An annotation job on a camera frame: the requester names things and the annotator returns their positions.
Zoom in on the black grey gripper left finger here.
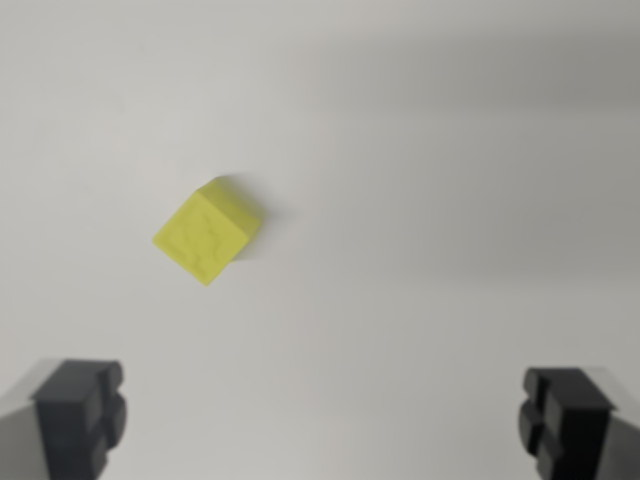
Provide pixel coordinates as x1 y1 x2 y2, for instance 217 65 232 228
0 357 128 480

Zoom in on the black grey gripper right finger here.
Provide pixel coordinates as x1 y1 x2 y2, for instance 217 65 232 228
517 366 640 480

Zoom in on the yellow cube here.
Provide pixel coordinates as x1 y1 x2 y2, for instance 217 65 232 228
150 174 265 288

